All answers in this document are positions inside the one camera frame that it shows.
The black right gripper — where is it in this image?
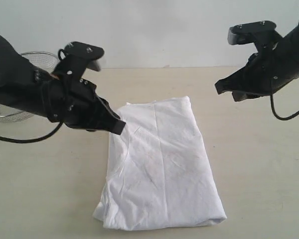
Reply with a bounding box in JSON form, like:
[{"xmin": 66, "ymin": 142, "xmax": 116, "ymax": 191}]
[{"xmin": 215, "ymin": 51, "xmax": 284, "ymax": 102}]

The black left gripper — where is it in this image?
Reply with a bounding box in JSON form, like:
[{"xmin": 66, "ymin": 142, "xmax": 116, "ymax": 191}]
[{"xmin": 47, "ymin": 78, "xmax": 126, "ymax": 135}]

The white t-shirt red lettering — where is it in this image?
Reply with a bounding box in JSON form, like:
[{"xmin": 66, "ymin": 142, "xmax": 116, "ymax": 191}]
[{"xmin": 93, "ymin": 96, "xmax": 227, "ymax": 231}]

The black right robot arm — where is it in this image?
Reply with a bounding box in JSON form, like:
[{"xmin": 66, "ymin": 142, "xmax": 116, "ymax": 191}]
[{"xmin": 215, "ymin": 21, "xmax": 299, "ymax": 102}]

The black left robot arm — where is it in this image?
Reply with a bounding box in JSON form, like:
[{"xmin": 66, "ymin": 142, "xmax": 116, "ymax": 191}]
[{"xmin": 0, "ymin": 35, "xmax": 125, "ymax": 134}]

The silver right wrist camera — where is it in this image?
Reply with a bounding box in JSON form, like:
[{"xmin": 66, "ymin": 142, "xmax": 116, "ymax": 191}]
[{"xmin": 227, "ymin": 20, "xmax": 283, "ymax": 53}]

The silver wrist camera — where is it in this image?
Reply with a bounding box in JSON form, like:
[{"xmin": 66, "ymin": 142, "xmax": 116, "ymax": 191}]
[
  {"xmin": 52, "ymin": 41, "xmax": 105, "ymax": 80},
  {"xmin": 227, "ymin": 20, "xmax": 283, "ymax": 53}
]

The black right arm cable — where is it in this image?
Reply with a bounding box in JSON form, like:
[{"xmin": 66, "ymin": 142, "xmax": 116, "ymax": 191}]
[{"xmin": 269, "ymin": 72, "xmax": 299, "ymax": 121}]

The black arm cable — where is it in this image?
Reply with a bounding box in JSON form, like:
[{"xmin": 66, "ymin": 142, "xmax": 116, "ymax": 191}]
[
  {"xmin": 0, "ymin": 121, "xmax": 63, "ymax": 144},
  {"xmin": 269, "ymin": 72, "xmax": 299, "ymax": 121}
]

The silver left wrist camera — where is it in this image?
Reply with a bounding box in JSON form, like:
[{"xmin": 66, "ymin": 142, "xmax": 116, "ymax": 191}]
[{"xmin": 52, "ymin": 41, "xmax": 105, "ymax": 80}]

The metal wire mesh basket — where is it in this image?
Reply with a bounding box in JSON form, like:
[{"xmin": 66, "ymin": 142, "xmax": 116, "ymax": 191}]
[{"xmin": 0, "ymin": 51, "xmax": 59, "ymax": 123}]

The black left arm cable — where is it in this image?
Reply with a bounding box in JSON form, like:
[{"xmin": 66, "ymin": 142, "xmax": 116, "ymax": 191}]
[{"xmin": 0, "ymin": 121, "xmax": 63, "ymax": 144}]

